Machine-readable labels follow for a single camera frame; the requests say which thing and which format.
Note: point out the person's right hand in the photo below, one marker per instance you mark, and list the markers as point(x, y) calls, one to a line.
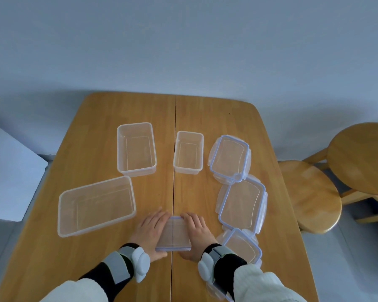
point(201, 235)

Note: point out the person's left hand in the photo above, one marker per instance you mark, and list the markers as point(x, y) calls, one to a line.
point(148, 232)

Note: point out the person's right thumb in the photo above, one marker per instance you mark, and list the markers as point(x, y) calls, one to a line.
point(185, 255)

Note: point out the person's left thumb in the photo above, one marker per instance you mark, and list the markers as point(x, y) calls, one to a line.
point(159, 256)

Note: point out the small clear lidded plastic container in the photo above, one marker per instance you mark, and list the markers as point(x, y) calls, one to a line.
point(174, 235)

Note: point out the person's right forearm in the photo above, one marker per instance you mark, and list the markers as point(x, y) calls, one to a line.
point(239, 276)

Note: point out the person's left forearm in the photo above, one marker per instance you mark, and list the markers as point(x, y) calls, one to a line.
point(107, 276)

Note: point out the white left wrist tracker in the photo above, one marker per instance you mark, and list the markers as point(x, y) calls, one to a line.
point(141, 264)

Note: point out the white wrist tracker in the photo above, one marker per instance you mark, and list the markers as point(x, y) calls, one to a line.
point(205, 268)
point(141, 264)

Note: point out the white right wrist tracker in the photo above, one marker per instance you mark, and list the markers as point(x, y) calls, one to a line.
point(205, 268)

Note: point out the medium clear lid blue seal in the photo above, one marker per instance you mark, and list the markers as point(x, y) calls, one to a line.
point(242, 248)

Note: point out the large clear lid blue seal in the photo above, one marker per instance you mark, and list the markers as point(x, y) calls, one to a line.
point(242, 206)

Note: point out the large clear plastic container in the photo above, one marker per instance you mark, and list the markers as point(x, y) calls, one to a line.
point(96, 206)

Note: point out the small open clear plastic container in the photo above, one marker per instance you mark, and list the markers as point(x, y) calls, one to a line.
point(188, 152)

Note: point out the small clear lid blue seal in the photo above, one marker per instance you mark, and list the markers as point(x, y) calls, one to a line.
point(229, 158)

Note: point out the medium clear plastic container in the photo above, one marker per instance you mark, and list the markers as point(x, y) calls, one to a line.
point(136, 149)

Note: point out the low round wooden stool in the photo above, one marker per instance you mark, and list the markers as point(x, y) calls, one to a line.
point(311, 198)

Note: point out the white board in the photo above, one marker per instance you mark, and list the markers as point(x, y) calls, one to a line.
point(9, 172)

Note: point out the tall round wooden stool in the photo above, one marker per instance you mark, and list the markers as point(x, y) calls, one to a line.
point(362, 157)

